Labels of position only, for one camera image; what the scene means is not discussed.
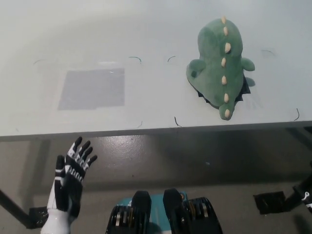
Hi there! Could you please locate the black teal robot torso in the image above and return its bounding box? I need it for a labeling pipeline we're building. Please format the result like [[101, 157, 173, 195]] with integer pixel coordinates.
[[104, 187, 224, 234]]

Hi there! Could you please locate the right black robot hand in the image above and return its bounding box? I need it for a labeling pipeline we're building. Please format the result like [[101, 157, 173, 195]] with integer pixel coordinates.
[[301, 186, 312, 210]]

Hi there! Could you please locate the green plush dinosaur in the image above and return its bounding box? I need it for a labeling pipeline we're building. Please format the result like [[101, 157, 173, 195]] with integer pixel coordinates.
[[186, 16, 256, 120]]

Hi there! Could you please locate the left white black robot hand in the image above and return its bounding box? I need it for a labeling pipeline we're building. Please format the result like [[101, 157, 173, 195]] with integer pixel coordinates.
[[40, 136, 98, 234]]

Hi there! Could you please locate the grey tape square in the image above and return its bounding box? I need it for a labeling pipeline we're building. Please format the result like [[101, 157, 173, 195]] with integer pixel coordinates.
[[58, 67, 126, 111]]

